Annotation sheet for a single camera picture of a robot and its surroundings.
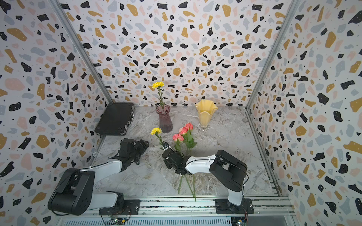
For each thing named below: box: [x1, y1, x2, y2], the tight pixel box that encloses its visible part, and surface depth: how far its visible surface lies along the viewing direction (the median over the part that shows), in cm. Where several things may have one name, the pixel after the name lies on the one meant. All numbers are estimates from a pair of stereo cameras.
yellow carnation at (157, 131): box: [150, 127, 165, 151], surface depth 96 cm
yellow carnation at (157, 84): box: [152, 81, 165, 109], surface depth 90 cm
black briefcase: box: [94, 102, 136, 137], surface depth 108 cm
